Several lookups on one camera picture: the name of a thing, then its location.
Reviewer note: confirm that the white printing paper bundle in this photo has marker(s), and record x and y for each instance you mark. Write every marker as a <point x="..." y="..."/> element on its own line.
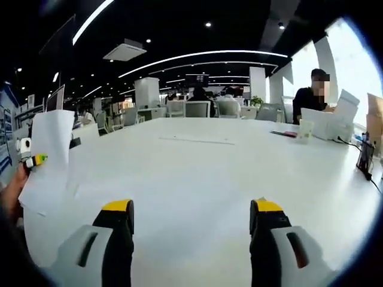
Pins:
<point x="51" y="134"/>

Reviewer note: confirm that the white table outlet cover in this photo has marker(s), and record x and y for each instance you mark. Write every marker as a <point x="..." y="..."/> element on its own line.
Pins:
<point x="196" y="139"/>

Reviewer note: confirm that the monitor on stand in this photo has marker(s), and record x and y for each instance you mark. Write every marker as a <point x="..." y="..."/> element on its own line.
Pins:
<point x="55" y="98"/>

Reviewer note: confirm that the white storage shelf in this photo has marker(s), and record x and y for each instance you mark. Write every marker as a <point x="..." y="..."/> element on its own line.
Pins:
<point x="30" y="107"/>

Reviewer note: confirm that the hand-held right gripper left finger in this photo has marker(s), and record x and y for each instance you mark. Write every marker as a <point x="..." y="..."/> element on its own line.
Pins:
<point x="86" y="257"/>

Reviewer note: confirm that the small dark hanging screen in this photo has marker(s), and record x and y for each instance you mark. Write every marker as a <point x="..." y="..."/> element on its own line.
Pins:
<point x="197" y="79"/>

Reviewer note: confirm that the black pen holder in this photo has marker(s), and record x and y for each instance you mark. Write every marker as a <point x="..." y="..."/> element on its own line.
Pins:
<point x="366" y="158"/>

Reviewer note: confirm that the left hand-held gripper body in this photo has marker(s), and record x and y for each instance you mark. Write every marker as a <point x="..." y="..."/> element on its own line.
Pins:
<point x="24" y="148"/>

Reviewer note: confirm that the ceiling air conditioner unit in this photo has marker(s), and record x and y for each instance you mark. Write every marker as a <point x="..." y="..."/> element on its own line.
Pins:
<point x="125" y="51"/>

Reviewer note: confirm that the person's left hand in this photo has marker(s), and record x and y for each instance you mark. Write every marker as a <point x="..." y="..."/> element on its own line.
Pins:
<point x="21" y="177"/>

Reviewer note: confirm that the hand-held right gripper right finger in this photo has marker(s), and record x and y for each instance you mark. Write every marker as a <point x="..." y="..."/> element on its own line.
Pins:
<point x="281" y="257"/>

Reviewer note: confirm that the brown cardboard box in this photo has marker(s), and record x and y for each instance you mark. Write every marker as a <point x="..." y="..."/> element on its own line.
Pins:
<point x="374" y="119"/>

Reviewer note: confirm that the long curved ceiling light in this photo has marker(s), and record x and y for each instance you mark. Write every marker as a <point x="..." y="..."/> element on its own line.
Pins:
<point x="203" y="54"/>

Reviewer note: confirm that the white side desk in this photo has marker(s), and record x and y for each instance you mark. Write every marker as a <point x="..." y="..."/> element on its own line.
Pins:
<point x="89" y="130"/>

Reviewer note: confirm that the group of white office chairs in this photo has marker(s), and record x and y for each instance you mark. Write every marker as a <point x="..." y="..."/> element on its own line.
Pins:
<point x="196" y="109"/>

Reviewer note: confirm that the green potted plant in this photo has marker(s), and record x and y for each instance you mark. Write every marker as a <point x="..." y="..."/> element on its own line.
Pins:
<point x="256" y="100"/>

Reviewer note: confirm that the long straight ceiling light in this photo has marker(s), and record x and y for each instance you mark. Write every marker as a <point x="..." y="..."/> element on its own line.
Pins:
<point x="89" y="20"/>

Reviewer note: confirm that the blue white wall poster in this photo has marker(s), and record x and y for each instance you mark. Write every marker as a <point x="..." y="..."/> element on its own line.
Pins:
<point x="6" y="131"/>

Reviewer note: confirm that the white table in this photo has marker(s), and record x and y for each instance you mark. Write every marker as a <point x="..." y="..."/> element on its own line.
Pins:
<point x="194" y="173"/>

